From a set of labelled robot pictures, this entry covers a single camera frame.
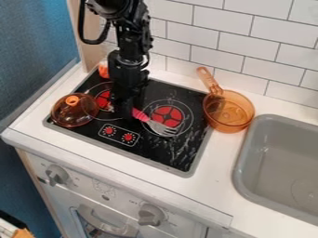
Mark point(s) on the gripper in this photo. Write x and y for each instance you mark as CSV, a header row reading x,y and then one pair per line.
x,y
127,74

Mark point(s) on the red fork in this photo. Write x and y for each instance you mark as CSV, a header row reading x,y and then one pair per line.
x,y
143,117

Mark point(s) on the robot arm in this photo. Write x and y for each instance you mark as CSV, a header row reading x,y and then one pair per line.
x,y
131,28

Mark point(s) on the toy stove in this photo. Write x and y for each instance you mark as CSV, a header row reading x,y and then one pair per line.
x,y
174,145

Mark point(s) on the orange toy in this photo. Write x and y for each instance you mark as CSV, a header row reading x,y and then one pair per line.
x,y
103,70

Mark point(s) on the orange transparent lid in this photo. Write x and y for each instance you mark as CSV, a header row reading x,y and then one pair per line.
x,y
74,111

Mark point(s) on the orange transparent pot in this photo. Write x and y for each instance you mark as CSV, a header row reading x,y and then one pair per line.
x,y
228,112

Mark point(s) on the toy sink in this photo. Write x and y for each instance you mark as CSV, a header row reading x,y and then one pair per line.
x,y
281,167

